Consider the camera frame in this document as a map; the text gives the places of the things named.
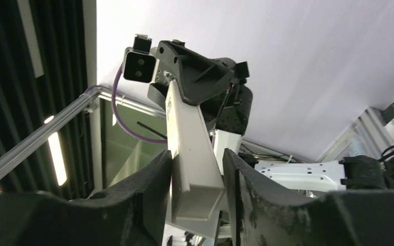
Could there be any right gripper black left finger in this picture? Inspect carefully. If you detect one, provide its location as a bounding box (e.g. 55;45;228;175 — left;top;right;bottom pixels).
0;150;172;245

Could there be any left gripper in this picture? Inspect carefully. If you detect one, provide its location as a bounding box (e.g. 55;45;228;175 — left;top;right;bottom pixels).
147;40;253;136

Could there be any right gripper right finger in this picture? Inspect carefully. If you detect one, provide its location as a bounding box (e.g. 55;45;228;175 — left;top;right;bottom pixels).
223;149;394;245

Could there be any white remote control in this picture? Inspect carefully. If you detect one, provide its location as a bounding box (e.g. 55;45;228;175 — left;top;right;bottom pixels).
165;80;224;239

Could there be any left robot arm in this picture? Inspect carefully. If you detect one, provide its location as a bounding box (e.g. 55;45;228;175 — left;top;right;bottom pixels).
148;40;394;192

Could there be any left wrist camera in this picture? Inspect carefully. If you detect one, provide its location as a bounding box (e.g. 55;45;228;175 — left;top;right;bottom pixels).
122;34;156;83

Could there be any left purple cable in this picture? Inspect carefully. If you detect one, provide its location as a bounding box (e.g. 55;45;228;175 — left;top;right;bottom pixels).
111;63;169;145

